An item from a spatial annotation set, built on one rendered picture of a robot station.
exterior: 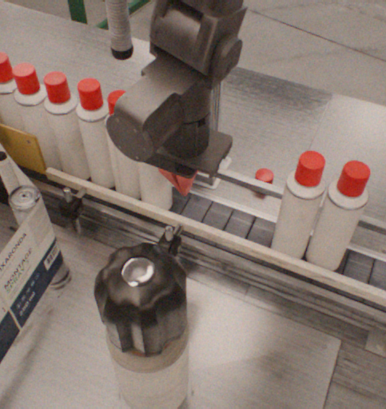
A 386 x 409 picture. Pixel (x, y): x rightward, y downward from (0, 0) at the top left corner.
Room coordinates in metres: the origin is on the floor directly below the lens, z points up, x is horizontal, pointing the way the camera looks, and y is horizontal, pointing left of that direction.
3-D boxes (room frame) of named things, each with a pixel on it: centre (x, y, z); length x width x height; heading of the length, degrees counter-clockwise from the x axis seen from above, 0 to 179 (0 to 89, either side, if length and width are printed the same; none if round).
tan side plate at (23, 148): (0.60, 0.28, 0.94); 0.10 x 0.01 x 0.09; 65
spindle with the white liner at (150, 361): (0.22, 0.04, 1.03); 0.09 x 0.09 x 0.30
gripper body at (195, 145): (0.44, 0.00, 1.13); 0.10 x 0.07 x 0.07; 65
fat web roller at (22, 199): (0.39, 0.20, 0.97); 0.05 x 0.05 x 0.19
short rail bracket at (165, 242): (0.43, 0.03, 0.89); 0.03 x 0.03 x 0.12; 65
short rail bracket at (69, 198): (0.51, 0.18, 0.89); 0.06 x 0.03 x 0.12; 155
